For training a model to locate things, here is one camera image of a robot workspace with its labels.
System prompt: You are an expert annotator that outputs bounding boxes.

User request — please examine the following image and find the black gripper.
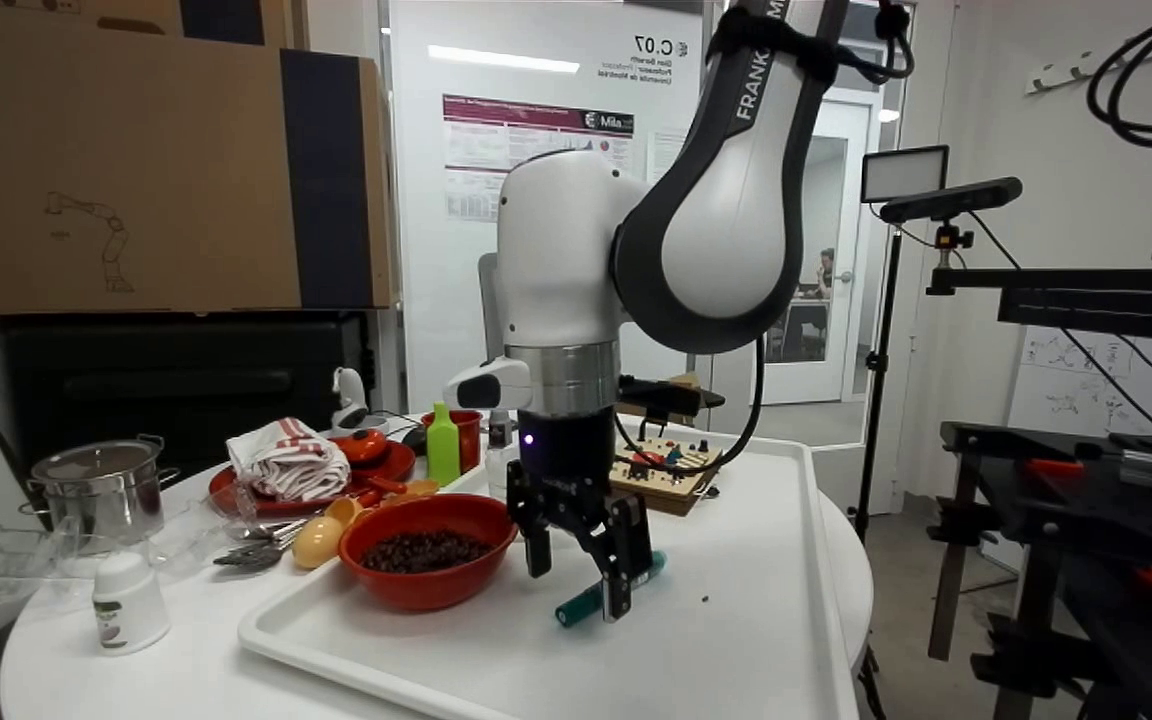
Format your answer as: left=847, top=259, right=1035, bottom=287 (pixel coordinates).
left=506, top=408, right=657, bottom=621

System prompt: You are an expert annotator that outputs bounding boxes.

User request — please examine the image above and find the green white marker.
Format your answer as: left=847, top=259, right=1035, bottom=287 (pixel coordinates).
left=552, top=546, right=673, bottom=630

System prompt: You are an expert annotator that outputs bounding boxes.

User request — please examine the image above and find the white plastic tray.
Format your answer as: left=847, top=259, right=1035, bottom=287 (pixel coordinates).
left=237, top=428, right=865, bottom=720

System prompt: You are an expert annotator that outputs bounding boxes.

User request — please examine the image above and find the wooden toy box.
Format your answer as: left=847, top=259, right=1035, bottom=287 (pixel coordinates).
left=608, top=418, right=730, bottom=521

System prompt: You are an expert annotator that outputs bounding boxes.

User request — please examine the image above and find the red bowl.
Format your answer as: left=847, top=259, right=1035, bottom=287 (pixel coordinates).
left=332, top=490, right=525, bottom=617

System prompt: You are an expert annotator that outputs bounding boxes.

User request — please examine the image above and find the coffee beans pile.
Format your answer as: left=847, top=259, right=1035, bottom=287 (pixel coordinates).
left=357, top=527, right=480, bottom=579

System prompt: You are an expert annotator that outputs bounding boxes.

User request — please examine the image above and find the red cup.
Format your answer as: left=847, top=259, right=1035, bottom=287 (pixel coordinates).
left=419, top=403, right=490, bottom=481

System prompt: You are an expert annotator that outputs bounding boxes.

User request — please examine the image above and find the green squeeze bottle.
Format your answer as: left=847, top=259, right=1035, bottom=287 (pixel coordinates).
left=426, top=399, right=465, bottom=490

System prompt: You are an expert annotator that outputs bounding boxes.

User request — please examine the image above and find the red toy pepper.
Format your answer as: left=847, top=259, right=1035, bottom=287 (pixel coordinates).
left=332, top=428, right=402, bottom=470

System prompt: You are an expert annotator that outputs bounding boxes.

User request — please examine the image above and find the yellow plastic banana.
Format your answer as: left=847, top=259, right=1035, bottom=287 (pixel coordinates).
left=287, top=490, right=369, bottom=577

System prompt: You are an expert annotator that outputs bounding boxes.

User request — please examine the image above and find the white red cloth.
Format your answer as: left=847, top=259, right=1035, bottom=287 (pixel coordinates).
left=224, top=411, right=357, bottom=506

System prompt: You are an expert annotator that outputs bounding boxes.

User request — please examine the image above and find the metal cutlery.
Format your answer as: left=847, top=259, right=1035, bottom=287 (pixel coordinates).
left=210, top=514, right=311, bottom=579

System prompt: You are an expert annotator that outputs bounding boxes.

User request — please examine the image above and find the red plate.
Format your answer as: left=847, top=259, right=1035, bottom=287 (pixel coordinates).
left=206, top=437, right=419, bottom=522

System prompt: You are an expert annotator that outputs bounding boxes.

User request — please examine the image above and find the black light stand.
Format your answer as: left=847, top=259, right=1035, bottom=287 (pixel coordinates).
left=847, top=217, right=980, bottom=538

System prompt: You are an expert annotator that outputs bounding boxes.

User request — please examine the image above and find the white door with window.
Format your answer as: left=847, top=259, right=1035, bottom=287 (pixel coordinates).
left=748, top=76, right=881, bottom=408

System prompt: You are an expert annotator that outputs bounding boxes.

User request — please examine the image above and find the black cabinet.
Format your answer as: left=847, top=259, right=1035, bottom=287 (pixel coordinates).
left=0, top=308, right=375, bottom=483

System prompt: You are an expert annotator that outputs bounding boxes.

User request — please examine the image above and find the steel pot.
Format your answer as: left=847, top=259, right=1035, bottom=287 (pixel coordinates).
left=17, top=430, right=185, bottom=553

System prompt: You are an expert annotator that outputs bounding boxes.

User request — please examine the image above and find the led light panel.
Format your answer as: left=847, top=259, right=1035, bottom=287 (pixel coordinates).
left=859, top=139, right=954, bottom=209

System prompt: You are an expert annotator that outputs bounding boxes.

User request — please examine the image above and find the whiteboard with scribbles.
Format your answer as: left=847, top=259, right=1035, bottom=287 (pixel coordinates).
left=1004, top=323, right=1152, bottom=443

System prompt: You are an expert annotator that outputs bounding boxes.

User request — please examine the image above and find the black metal rig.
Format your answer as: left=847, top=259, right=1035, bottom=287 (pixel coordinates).
left=923, top=173, right=1152, bottom=720

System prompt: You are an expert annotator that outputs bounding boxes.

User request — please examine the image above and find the large cardboard box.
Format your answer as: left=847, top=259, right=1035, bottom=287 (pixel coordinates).
left=0, top=0, right=402, bottom=320

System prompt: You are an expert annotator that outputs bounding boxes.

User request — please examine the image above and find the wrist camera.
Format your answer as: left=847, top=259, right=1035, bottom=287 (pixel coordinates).
left=443, top=351, right=537, bottom=417

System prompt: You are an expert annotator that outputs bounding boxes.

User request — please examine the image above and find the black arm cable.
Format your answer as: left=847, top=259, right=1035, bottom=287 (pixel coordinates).
left=608, top=333, right=769, bottom=481

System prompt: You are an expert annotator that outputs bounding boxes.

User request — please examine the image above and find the wall poster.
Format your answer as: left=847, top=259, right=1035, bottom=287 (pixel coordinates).
left=436, top=92, right=640, bottom=231

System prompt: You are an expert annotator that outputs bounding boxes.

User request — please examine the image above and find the black stereo camera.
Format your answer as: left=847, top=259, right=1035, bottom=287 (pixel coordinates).
left=877, top=173, right=1029, bottom=229

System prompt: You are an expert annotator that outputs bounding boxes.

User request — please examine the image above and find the white coat hook rail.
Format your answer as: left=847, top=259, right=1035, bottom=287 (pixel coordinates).
left=1026, top=12, right=1152, bottom=99

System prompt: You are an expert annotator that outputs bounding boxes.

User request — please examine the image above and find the black hanging cable loop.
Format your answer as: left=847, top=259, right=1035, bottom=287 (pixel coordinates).
left=1085, top=0, right=1152, bottom=151

